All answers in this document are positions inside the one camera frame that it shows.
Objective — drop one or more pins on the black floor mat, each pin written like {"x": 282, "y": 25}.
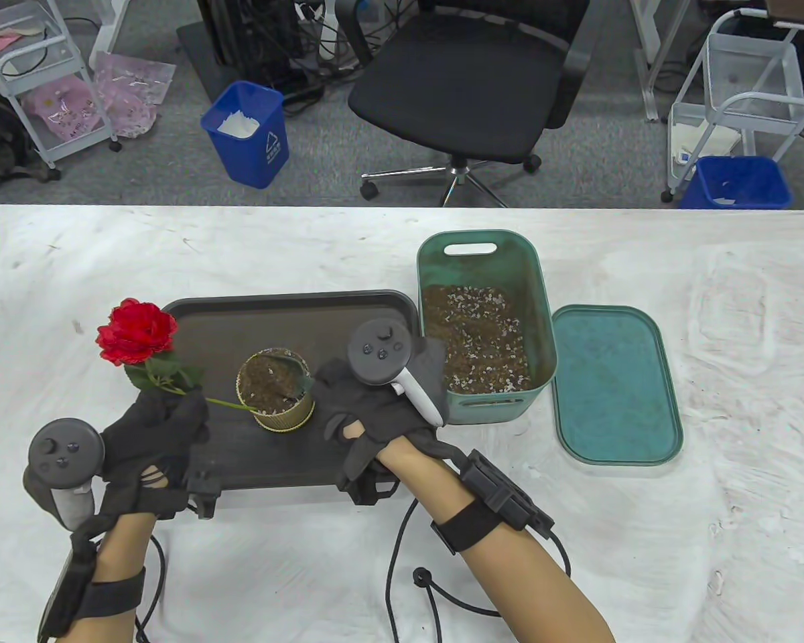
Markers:
{"x": 197, "y": 60}

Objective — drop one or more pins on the black computer tower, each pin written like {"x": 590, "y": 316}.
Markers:
{"x": 248, "y": 33}

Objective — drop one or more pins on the red artificial rose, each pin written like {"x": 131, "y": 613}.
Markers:
{"x": 134, "y": 331}

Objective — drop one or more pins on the person's left hand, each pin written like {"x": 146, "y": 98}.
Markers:
{"x": 151, "y": 435}

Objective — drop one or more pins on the green plastic bin lid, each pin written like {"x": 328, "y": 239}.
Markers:
{"x": 623, "y": 382}

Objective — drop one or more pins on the pink plastic bag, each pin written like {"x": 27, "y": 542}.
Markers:
{"x": 63, "y": 107}
{"x": 134, "y": 94}

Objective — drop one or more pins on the white crumpled paper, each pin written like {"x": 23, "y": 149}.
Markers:
{"x": 238, "y": 126}

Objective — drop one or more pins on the person's right forearm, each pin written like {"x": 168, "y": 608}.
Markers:
{"x": 509, "y": 569}

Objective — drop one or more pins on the blue waste bin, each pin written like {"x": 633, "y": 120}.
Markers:
{"x": 248, "y": 151}
{"x": 737, "y": 184}

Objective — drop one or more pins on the brown potting mix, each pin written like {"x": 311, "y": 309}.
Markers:
{"x": 476, "y": 335}
{"x": 264, "y": 385}

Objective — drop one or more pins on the person's left forearm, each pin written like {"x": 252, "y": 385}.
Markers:
{"x": 122, "y": 548}

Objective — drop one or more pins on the person's right hand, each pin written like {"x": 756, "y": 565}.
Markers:
{"x": 368, "y": 408}

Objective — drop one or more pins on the yellow ribbed flower pot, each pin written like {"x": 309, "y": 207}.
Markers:
{"x": 281, "y": 422}

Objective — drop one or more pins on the green plastic bin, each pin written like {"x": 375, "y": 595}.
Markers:
{"x": 482, "y": 261}

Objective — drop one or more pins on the black office chair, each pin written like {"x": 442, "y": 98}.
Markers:
{"x": 455, "y": 94}

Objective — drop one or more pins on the grey handheld controller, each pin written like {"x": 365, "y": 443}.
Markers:
{"x": 60, "y": 450}
{"x": 378, "y": 348}

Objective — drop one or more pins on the dark brown plastic tray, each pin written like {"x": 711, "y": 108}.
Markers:
{"x": 321, "y": 321}

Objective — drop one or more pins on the green plastic trowel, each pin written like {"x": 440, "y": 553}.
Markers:
{"x": 295, "y": 372}

